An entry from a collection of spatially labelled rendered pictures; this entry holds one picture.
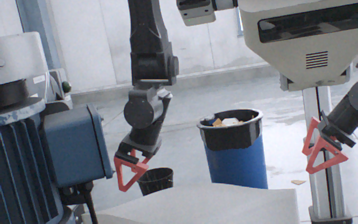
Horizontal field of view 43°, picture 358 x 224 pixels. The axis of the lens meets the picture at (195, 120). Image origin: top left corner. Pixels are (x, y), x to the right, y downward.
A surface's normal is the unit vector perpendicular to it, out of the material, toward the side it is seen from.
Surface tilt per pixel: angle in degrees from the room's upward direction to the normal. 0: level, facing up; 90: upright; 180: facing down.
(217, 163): 92
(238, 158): 93
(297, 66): 130
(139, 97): 88
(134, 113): 88
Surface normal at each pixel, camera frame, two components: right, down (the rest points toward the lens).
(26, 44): 0.94, -0.08
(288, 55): 0.01, 0.81
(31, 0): -0.13, 0.25
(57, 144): 0.28, 0.18
